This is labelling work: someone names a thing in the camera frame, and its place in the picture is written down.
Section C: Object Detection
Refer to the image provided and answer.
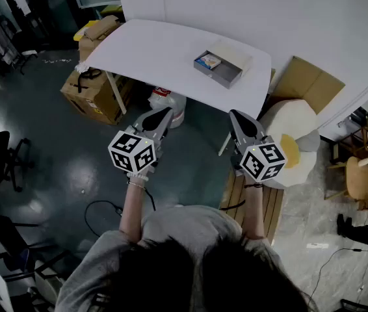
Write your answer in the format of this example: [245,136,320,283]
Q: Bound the person's left forearm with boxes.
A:
[118,174,150,243]

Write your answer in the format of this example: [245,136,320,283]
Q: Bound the flattened brown cardboard sheet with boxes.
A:
[270,56,347,115]

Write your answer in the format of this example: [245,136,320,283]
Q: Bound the thin black floor cable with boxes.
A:
[307,247,368,305]

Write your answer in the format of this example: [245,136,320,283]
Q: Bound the grey drawer box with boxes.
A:
[192,39,253,90]

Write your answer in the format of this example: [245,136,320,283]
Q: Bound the white plastic bag red label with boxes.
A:
[147,86,187,129]

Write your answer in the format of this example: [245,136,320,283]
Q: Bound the black metal trolley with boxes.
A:
[0,14,38,76]

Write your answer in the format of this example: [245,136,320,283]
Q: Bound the black swivel office chair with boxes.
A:
[0,125,36,193]

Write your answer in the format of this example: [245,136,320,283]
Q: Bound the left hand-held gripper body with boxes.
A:
[107,125,166,175]

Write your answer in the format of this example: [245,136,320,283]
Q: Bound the blue printed packet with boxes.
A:
[194,53,222,70]

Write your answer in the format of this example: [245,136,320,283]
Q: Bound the person's right forearm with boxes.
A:
[241,180,266,240]

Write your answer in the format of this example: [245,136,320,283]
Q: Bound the person's grey shirt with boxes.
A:
[53,204,302,312]

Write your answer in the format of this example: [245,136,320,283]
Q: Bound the white table leg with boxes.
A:
[105,70,128,115]
[218,131,233,157]

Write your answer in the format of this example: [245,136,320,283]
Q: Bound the yellow bag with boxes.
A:
[73,19,100,42]

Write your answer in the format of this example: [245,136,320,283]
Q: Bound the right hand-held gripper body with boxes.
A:
[231,135,287,182]

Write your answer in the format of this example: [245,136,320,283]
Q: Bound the open brown cardboard box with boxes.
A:
[78,14,122,62]

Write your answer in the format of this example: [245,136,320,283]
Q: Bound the wooden chair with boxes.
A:
[328,115,368,162]

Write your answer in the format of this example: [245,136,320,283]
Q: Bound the wooden slatted pallet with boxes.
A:
[219,167,285,247]

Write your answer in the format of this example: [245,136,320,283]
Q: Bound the large cardboard box with strap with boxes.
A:
[60,68,133,126]

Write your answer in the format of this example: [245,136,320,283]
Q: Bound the fried egg shaped cushion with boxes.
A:
[257,98,321,189]

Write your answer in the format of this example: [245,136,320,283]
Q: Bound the round wooden stool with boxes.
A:
[325,156,368,211]

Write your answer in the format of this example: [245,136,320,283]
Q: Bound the black chair with star base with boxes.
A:
[0,206,72,305]

